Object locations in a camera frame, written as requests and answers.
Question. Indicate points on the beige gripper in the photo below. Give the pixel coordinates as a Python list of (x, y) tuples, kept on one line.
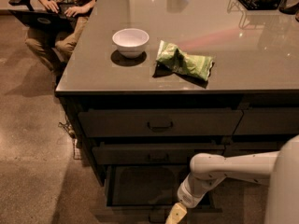
[(189, 196)]

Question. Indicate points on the dark drawer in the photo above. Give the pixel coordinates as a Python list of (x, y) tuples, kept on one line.
[(246, 148), (164, 153), (261, 121), (140, 194), (159, 122)]

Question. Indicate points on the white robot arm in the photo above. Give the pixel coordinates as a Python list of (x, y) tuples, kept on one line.
[(279, 170)]

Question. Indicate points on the dark cabinet island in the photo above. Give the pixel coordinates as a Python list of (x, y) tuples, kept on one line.
[(256, 65)]

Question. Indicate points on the green crumpled chip bag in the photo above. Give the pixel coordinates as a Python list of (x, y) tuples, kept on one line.
[(182, 63)]

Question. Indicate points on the white ceramic bowl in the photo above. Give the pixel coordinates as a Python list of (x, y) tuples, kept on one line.
[(130, 42)]

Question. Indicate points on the seated person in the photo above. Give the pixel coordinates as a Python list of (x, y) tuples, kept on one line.
[(54, 46)]

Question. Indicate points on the black laptop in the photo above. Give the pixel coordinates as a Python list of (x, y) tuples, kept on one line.
[(45, 21)]

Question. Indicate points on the dark object top right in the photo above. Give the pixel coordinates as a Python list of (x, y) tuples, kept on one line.
[(289, 7)]

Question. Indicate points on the black office chair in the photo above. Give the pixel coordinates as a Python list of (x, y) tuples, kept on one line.
[(21, 3)]

